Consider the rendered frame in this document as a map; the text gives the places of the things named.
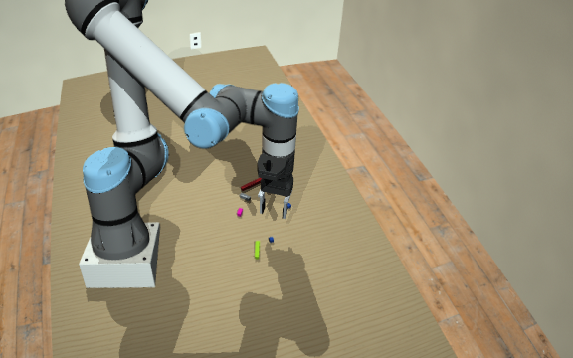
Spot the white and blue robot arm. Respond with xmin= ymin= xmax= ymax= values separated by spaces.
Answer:
xmin=65 ymin=0 xmax=299 ymax=260

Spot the red rod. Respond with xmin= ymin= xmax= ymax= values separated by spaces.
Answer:
xmin=241 ymin=178 xmax=262 ymax=191

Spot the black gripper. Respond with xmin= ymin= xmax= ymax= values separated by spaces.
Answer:
xmin=258 ymin=135 xmax=296 ymax=219

